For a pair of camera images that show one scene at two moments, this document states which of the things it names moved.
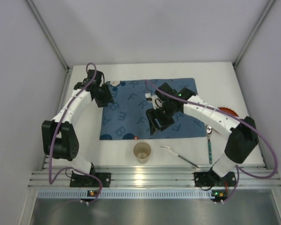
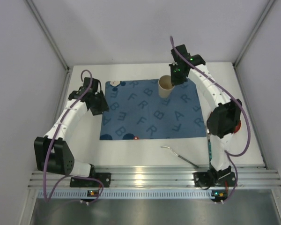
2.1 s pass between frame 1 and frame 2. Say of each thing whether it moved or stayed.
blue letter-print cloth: stayed
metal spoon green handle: stayed
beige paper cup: moved
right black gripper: moved
